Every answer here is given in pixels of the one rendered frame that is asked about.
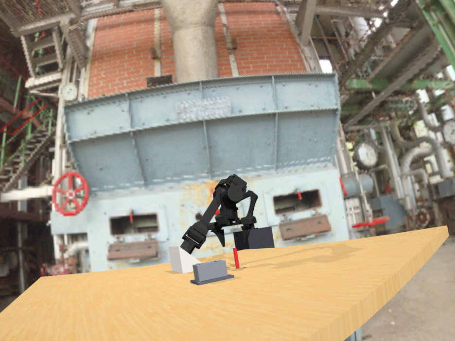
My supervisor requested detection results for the red peg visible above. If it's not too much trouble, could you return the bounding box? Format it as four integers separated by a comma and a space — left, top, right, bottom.
233, 248, 240, 269

